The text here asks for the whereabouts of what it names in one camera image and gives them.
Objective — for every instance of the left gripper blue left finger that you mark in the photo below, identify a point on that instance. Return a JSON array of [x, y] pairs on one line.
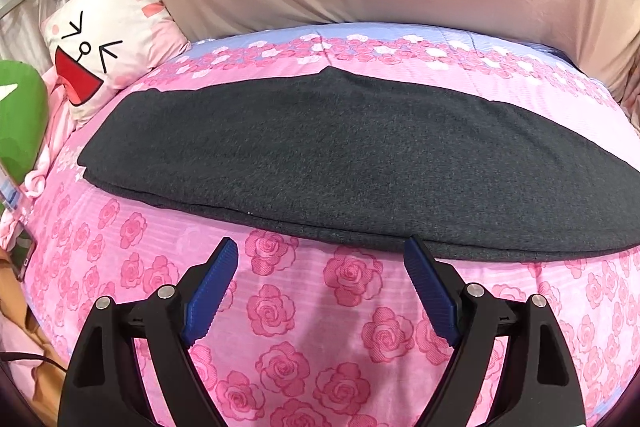
[[103, 384]]

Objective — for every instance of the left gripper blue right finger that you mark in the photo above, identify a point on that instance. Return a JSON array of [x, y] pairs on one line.
[[538, 383]]

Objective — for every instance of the dark grey pants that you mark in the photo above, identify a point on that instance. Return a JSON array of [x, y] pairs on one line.
[[348, 159]]

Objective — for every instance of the pink rose bed quilt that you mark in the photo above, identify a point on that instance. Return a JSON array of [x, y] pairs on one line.
[[308, 334]]

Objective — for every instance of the green plush toy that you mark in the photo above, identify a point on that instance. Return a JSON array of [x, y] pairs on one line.
[[24, 117]]

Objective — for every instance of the white cartoon rabbit pillow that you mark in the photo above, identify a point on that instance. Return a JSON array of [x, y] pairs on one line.
[[100, 47]]

